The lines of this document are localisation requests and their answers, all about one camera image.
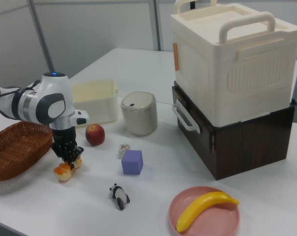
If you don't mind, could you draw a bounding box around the toy bread loaf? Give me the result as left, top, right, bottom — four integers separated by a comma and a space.
53, 158, 83, 182

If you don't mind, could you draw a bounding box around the panda figurine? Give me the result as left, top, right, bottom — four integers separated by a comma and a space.
109, 182, 131, 211

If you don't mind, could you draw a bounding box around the small beige rope knot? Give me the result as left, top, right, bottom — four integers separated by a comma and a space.
118, 144, 131, 159

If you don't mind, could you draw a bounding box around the white drawer handle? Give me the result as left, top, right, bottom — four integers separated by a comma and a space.
172, 98, 201, 134

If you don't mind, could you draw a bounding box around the cream storage box with handles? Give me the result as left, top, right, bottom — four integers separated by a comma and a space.
170, 0, 297, 128

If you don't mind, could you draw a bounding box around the beige mini trash can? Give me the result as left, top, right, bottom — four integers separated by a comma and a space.
120, 91, 158, 137

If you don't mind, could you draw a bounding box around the purple cube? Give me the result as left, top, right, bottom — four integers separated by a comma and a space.
121, 149, 144, 176

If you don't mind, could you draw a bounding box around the red toy peach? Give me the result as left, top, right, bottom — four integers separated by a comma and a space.
85, 123, 106, 147

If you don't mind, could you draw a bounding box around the dark wood drawer box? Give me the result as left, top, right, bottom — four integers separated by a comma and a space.
171, 81, 297, 181

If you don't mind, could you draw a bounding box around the brown wicker basket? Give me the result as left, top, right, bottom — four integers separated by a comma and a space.
0, 121, 54, 182

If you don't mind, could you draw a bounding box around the yellow toy banana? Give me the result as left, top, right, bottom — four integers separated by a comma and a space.
176, 191, 240, 233

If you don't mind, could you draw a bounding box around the pink plate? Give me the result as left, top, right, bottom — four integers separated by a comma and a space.
168, 186, 241, 236

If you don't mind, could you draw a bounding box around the cream plastic tub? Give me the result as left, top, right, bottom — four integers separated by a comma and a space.
71, 78, 120, 125

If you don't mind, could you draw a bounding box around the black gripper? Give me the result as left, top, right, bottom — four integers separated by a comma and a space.
50, 126, 85, 170

